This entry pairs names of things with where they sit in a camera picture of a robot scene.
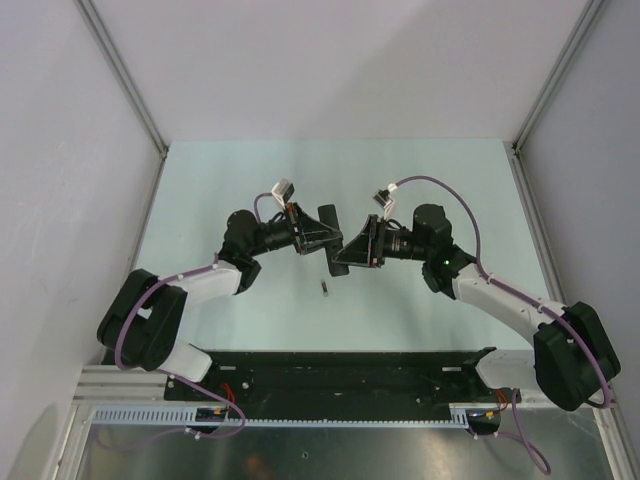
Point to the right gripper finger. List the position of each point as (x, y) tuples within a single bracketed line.
[(355, 257), (365, 240)]

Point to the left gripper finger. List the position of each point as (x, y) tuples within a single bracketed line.
[(314, 243), (310, 227)]

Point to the left aluminium frame post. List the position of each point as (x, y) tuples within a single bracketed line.
[(112, 55)]

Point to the aluminium frame post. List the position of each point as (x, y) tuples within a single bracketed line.
[(112, 55), (576, 41)]

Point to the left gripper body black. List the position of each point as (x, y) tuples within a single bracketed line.
[(281, 234)]

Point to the black remote control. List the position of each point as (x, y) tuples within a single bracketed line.
[(328, 216)]

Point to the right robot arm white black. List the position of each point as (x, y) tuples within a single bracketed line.
[(573, 358)]

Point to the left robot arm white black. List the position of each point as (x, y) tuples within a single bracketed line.
[(141, 326)]

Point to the grey slotted cable duct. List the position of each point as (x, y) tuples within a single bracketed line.
[(453, 416)]

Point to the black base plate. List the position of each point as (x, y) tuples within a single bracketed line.
[(356, 383)]

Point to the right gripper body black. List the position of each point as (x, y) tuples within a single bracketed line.
[(394, 244)]

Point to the right aluminium frame post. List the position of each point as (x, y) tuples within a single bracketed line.
[(576, 41)]

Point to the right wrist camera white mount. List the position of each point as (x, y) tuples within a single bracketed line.
[(384, 199)]

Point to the aluminium cross rail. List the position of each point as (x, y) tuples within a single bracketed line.
[(106, 384)]

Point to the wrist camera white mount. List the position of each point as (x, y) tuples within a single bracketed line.
[(282, 192), (384, 199)]

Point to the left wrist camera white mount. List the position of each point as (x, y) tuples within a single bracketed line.
[(282, 192)]

